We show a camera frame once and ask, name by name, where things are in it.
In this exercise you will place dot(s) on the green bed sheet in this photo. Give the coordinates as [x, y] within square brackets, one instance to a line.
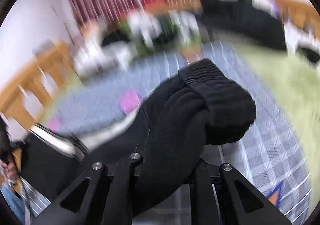
[291, 80]

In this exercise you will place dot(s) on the wooden bed frame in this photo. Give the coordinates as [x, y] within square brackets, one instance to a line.
[46, 76]

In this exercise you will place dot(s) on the black clothing pile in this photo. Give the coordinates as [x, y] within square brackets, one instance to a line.
[239, 16]

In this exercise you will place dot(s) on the white black patterned quilt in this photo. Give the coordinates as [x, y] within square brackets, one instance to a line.
[142, 34]

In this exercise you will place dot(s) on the black pants with white stripe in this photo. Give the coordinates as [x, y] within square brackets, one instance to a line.
[196, 107]

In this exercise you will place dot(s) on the person's left hand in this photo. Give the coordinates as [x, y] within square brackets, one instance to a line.
[10, 171]

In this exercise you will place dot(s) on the grey plaid blanket with stars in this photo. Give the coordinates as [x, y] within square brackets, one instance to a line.
[260, 179]

